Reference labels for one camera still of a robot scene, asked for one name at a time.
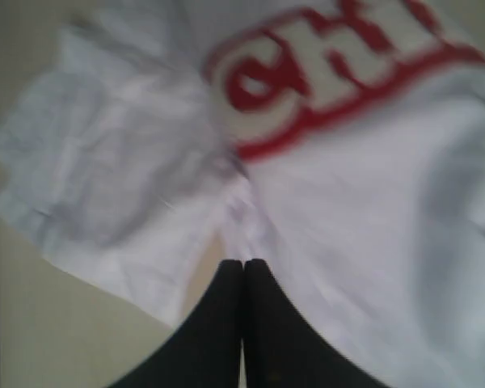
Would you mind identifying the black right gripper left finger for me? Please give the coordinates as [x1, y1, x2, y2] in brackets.
[112, 260, 243, 388]

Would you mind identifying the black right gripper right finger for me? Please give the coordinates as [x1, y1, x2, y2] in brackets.
[242, 259, 384, 388]

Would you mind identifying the white t-shirt red lettering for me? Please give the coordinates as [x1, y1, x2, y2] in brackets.
[0, 1, 485, 387]

